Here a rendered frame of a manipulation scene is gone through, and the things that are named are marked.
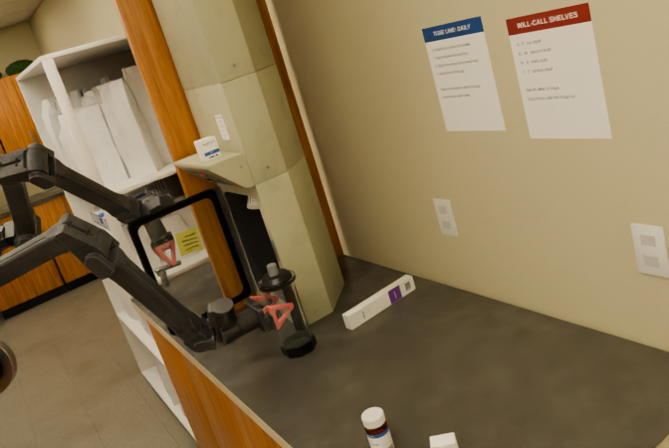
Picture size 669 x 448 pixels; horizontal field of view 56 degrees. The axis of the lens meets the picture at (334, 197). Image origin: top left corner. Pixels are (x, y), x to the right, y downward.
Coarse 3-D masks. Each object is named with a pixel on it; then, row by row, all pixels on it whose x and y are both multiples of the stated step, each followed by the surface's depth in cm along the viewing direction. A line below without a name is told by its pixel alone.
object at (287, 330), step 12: (264, 288) 170; (288, 288) 171; (276, 300) 170; (288, 300) 171; (300, 300) 175; (276, 312) 172; (300, 312) 174; (288, 324) 172; (300, 324) 174; (288, 336) 174; (300, 336) 174; (312, 336) 178
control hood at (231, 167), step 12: (192, 156) 197; (228, 156) 177; (240, 156) 176; (180, 168) 198; (192, 168) 184; (204, 168) 173; (216, 168) 172; (228, 168) 174; (240, 168) 176; (228, 180) 177; (240, 180) 176; (252, 180) 178
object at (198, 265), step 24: (168, 216) 197; (192, 216) 201; (216, 216) 206; (144, 240) 194; (168, 240) 198; (192, 240) 202; (216, 240) 206; (168, 264) 198; (192, 264) 203; (216, 264) 207; (168, 288) 199; (192, 288) 203; (216, 288) 208; (240, 288) 212
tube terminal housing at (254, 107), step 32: (192, 96) 193; (224, 96) 172; (256, 96) 177; (256, 128) 177; (288, 128) 192; (256, 160) 178; (288, 160) 186; (224, 192) 204; (256, 192) 180; (288, 192) 184; (288, 224) 185; (320, 224) 202; (288, 256) 186; (320, 256) 196; (320, 288) 193
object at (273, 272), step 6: (270, 264) 173; (276, 264) 173; (270, 270) 172; (276, 270) 172; (282, 270) 174; (264, 276) 174; (270, 276) 172; (276, 276) 171; (282, 276) 170; (288, 276) 171; (264, 282) 171; (270, 282) 170; (276, 282) 169; (282, 282) 170
